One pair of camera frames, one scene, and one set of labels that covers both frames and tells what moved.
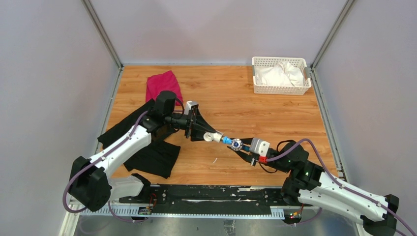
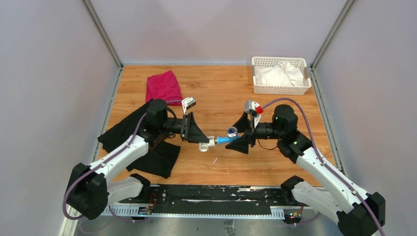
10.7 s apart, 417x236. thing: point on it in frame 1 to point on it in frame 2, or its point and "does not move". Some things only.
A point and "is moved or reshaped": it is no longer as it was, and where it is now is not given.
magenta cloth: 167,81 does not move
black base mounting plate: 210,199 does not move
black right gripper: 248,158 to 243,125
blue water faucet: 236,144 is moved or reshaped
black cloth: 160,156 does not move
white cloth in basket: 282,74 does not move
